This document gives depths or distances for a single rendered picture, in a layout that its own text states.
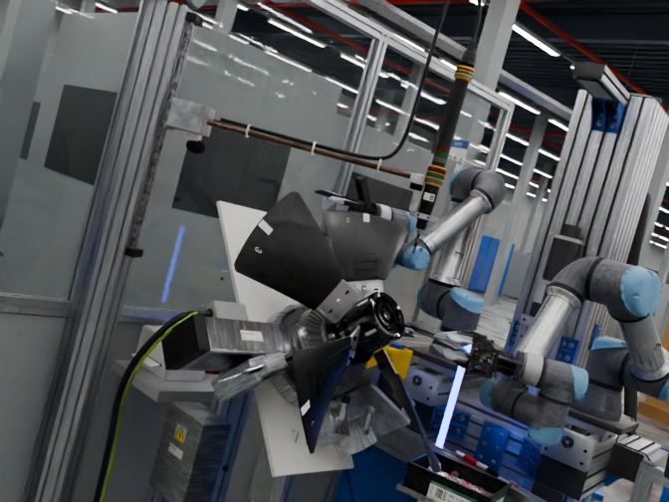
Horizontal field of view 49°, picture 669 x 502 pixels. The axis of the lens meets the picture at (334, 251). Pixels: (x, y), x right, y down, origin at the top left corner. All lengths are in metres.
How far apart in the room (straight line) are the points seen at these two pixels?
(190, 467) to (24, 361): 0.52
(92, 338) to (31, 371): 0.21
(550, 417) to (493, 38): 7.36
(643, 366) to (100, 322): 1.45
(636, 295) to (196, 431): 1.11
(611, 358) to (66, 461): 1.53
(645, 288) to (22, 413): 1.60
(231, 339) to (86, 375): 0.56
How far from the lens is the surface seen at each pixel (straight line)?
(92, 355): 1.96
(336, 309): 1.67
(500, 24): 8.93
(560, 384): 1.81
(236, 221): 1.90
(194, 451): 1.88
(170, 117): 1.89
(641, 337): 2.10
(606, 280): 1.95
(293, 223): 1.61
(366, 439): 1.79
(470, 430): 2.47
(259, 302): 1.82
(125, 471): 2.37
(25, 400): 2.12
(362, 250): 1.83
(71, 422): 2.03
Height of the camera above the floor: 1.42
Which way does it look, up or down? 3 degrees down
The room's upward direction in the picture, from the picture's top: 15 degrees clockwise
